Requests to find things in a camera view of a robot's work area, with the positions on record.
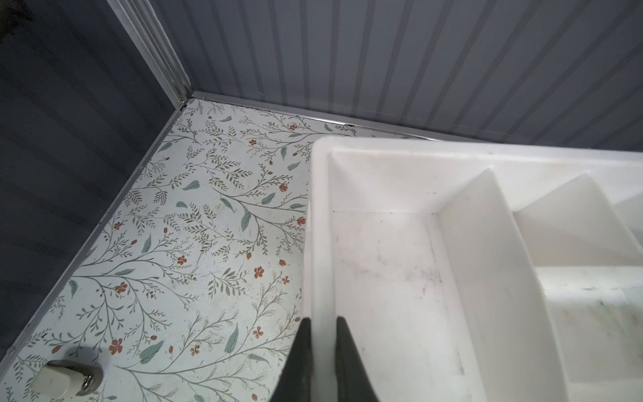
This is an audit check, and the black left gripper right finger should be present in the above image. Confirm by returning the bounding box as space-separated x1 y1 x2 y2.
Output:
335 317 378 402

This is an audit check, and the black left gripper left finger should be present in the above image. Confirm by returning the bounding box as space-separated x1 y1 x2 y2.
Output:
270 318 312 402

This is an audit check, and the white plastic drawer organizer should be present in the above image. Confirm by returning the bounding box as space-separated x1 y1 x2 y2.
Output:
303 137 642 401

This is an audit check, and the small metal tape dispenser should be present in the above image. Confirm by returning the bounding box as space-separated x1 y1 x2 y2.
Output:
29 360 104 399

